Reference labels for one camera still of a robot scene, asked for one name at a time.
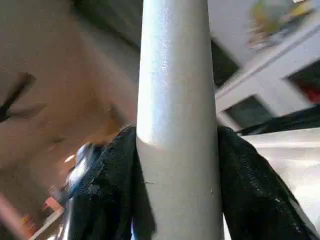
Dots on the white cabinet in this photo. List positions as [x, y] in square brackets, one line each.
[270, 75]

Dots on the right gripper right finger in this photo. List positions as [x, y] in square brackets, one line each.
[257, 195]

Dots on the white plastic table leg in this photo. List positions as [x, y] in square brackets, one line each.
[177, 125]

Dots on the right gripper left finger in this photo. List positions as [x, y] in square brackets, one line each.
[102, 195]

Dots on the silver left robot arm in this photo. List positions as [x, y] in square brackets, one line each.
[82, 165]

